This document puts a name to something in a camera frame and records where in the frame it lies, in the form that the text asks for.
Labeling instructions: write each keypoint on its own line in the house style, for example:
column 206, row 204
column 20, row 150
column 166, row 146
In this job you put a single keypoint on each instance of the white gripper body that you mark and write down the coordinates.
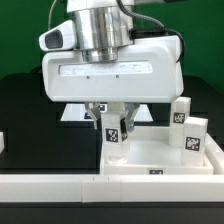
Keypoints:
column 147, row 71

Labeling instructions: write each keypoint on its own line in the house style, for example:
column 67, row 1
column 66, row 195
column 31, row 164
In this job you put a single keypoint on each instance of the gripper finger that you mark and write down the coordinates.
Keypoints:
column 93, row 109
column 128, row 113

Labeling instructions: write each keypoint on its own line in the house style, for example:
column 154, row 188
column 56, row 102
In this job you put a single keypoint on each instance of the white square tabletop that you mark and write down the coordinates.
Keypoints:
column 150, row 153

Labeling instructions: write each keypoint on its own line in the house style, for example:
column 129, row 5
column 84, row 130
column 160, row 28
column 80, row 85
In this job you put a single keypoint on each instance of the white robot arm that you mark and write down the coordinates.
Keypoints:
column 105, row 52

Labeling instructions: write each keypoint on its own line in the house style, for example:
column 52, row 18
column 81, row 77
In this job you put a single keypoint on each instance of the white marker base sheet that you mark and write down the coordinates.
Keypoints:
column 77, row 112

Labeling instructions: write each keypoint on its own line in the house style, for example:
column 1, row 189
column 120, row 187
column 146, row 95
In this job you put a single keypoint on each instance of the white front fence bar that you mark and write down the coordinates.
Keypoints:
column 118, row 188

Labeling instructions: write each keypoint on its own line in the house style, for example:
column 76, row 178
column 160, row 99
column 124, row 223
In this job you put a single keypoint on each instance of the white left fence piece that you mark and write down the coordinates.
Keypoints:
column 1, row 142

